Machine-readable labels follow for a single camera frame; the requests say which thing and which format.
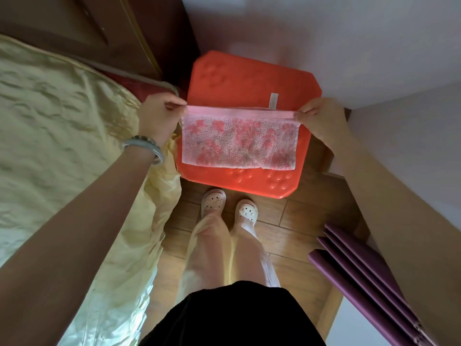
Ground person's left hand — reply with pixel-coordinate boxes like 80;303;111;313
137;92;188;148

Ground pink floral towel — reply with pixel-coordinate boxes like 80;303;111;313
179;93;302;171

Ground person's left forearm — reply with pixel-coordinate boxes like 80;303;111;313
0;143;158;346

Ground white clog shoe with charms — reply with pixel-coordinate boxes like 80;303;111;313
200;188;227;219
235;199;259;227

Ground purple folded mat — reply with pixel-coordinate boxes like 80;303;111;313
308;223;438;346

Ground red mattress edge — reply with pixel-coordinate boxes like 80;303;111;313
97;67;181;104

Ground grey bangle bracelet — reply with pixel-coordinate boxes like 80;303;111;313
121;135;165;166

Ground cream trousers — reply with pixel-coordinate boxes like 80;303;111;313
175;212;281;306

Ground person's right forearm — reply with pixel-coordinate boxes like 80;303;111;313
331;136;461;346

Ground person's right hand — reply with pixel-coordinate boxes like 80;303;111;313
294;97;353;155

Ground black top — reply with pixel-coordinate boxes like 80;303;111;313
139;280;327;346

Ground red plastic stool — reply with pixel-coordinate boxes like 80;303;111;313
176;50;323;200

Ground pale yellow satin bedsheet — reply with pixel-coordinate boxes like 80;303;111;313
0;34;182;346

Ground brown wooden headboard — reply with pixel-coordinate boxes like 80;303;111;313
0;0;200;87

